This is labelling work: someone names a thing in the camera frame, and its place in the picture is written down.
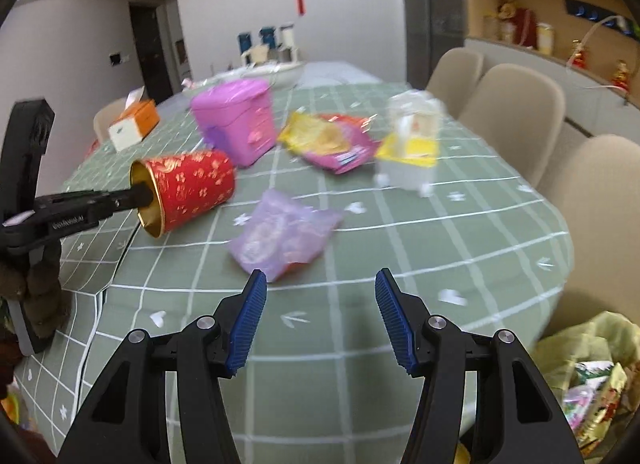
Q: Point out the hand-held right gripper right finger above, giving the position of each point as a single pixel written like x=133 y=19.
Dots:
x=392 y=319

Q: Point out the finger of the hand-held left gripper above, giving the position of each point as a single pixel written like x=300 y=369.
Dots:
x=125 y=198

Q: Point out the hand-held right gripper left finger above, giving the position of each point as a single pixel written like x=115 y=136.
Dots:
x=247 y=319

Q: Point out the red gold floral can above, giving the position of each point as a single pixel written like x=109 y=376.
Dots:
x=195 y=184

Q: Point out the purple snack packet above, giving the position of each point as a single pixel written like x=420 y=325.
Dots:
x=280 y=234

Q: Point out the trash bin with green bag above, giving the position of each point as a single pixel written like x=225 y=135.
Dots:
x=565 y=349

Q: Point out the person's left hand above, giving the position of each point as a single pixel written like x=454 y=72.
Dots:
x=45 y=294

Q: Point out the orange white tissue box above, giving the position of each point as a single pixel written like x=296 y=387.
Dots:
x=132 y=127

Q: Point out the beige dining chair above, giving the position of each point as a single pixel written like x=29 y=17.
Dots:
x=452 y=77
x=515 y=104
x=600 y=224
x=102 y=122

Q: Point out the green checked tablecloth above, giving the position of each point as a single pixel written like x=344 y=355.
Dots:
x=400 y=234

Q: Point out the purple gift box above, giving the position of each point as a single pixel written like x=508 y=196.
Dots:
x=235 y=114

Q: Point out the dark doorway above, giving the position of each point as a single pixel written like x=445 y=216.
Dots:
x=150 y=49

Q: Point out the pink snack packet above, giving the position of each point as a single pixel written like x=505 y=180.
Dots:
x=357 y=149

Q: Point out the cream mug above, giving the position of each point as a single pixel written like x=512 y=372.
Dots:
x=256 y=54

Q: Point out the blue white canister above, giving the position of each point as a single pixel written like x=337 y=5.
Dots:
x=245 y=40
x=267 y=36

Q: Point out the clear yellow snack bag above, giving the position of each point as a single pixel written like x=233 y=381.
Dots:
x=415 y=119

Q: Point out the glossy printed packet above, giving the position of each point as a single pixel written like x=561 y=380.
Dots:
x=595 y=394

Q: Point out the wooden shelf cabinet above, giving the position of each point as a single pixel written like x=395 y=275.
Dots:
x=595 y=99

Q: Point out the yellow jar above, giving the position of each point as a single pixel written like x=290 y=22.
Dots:
x=546 y=39

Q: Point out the small red figurine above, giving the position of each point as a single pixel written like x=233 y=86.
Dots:
x=621 y=77
x=579 y=57

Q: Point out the red gold figurine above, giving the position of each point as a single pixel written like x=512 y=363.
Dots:
x=515 y=19

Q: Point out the black power strip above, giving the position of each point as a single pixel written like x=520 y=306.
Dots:
x=585 y=9

